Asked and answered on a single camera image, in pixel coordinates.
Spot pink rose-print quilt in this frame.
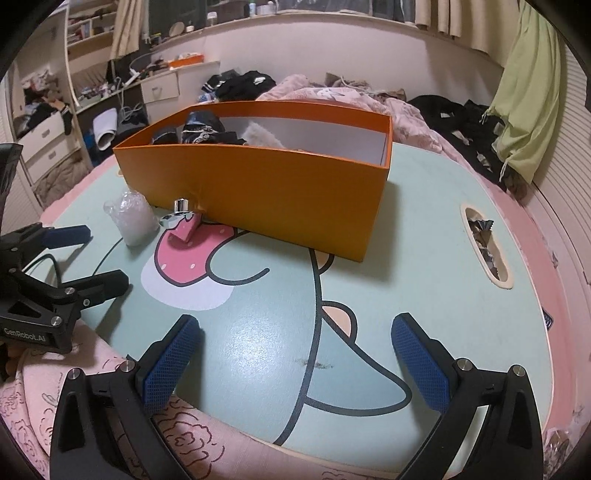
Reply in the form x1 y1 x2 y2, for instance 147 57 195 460
0 318 591 480

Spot black lace-trimmed garment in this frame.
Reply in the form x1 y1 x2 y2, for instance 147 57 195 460
150 111 247 146

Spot white curved object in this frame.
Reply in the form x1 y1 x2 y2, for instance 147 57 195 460
92 108 120 151

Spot white louvered wardrobe door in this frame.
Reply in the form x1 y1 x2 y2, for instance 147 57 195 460
531 46 591 324

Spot orange cardboard box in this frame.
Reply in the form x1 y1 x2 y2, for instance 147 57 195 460
113 100 394 264

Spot small orange box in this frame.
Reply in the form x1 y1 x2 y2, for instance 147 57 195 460
167 53 206 68

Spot cream window curtains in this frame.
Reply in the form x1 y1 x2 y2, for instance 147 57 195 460
413 0 522 65

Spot white drawer unit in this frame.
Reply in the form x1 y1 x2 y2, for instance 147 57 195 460
16 111 90 185

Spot pink strawberry perfume bottle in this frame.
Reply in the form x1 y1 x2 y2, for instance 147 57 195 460
159 198 204 245

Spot black white-striped clothes pile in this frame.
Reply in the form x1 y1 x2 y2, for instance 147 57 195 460
201 70 278 103

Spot foil wrappers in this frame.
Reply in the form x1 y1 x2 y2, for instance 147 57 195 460
467 217 506 282

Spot furry pompom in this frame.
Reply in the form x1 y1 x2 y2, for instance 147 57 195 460
242 121 287 149

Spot white open shelf unit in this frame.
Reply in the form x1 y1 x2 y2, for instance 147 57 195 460
9 0 116 139

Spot beige curtain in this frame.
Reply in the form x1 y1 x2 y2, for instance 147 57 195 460
111 0 151 60

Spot white drawer cabinet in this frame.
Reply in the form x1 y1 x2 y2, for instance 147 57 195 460
139 60 222 116

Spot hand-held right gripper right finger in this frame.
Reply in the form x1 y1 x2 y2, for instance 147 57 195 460
390 312 544 480

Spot light green hanging cloth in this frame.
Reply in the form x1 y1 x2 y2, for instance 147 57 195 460
489 0 561 185

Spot brown crumpled cloth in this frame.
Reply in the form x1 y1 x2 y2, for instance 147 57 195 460
32 157 93 208

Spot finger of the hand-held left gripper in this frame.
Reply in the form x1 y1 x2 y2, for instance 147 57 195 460
0 223 92 278
21 270 131 320

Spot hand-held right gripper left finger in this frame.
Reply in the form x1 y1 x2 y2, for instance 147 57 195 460
48 314 204 480

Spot beige knit cloth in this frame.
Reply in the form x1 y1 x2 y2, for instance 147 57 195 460
325 71 370 92

